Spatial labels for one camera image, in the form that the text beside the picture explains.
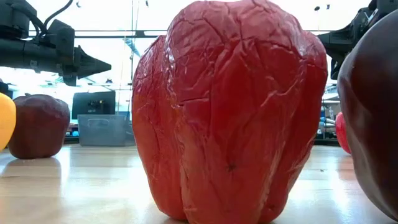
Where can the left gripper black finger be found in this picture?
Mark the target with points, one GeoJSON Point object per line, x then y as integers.
{"type": "Point", "coordinates": [91, 67]}

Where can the yellow bell pepper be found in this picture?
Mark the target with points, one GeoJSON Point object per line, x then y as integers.
{"type": "Point", "coordinates": [6, 121]}

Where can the small red bell pepper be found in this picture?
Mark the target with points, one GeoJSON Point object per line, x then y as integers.
{"type": "Point", "coordinates": [341, 133]}

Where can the large red bell pepper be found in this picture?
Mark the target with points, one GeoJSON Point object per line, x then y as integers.
{"type": "Point", "coordinates": [230, 118]}

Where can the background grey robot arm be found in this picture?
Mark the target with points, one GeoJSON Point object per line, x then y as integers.
{"type": "Point", "coordinates": [326, 122]}

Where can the black monitor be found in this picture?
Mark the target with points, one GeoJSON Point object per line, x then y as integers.
{"type": "Point", "coordinates": [93, 104]}

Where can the grey translucent plastic basket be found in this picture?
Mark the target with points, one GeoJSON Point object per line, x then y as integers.
{"type": "Point", "coordinates": [102, 133]}

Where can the thin black horizontal frame bar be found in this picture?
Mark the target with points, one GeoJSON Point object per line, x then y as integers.
{"type": "Point", "coordinates": [105, 84]}

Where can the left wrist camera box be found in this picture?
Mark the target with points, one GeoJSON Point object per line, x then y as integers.
{"type": "Point", "coordinates": [62, 32]}

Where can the thick black horizontal frame bar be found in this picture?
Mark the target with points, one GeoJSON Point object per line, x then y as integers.
{"type": "Point", "coordinates": [109, 33]}

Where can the black table frame rail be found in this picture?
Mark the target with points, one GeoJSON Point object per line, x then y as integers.
{"type": "Point", "coordinates": [326, 142]}

